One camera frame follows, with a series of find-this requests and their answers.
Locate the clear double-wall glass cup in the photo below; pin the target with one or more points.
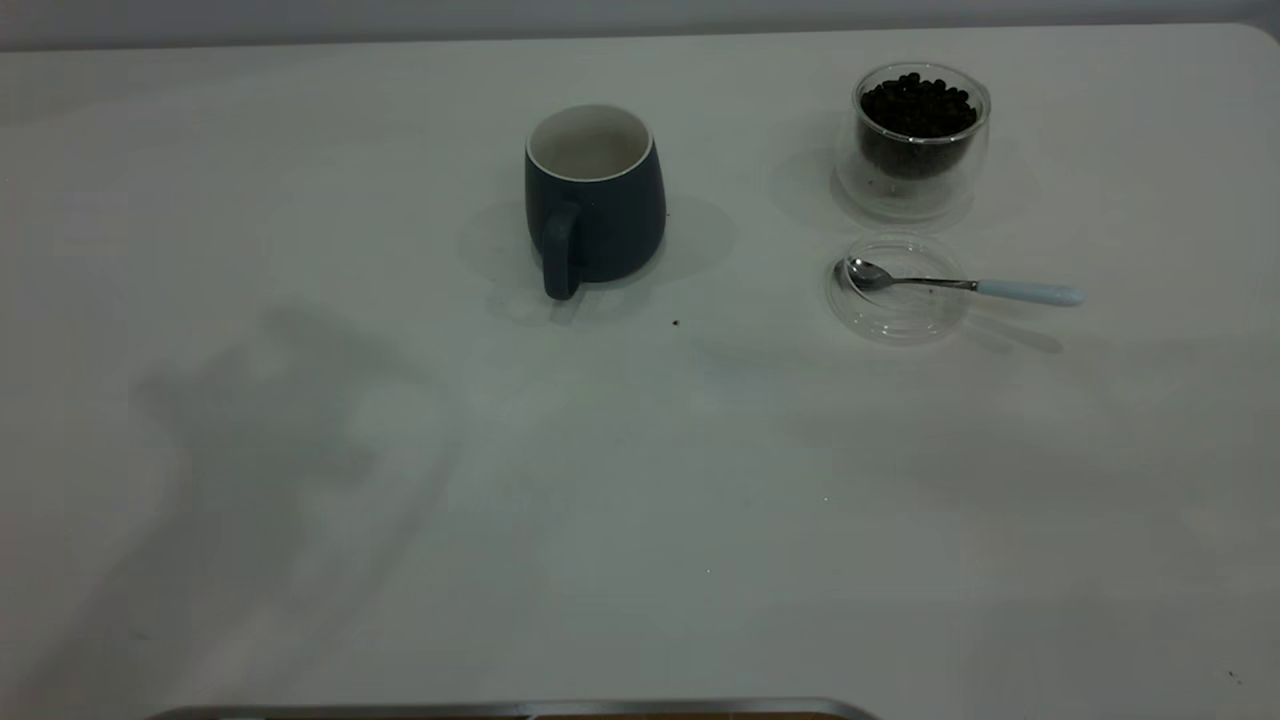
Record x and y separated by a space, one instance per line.
905 190

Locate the dark grey ceramic mug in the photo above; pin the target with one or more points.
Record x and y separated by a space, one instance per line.
610 220

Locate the clear round glass lid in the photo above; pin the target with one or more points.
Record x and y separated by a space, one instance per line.
900 315

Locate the dark coffee beans heap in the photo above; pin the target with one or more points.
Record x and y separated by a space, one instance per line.
918 110

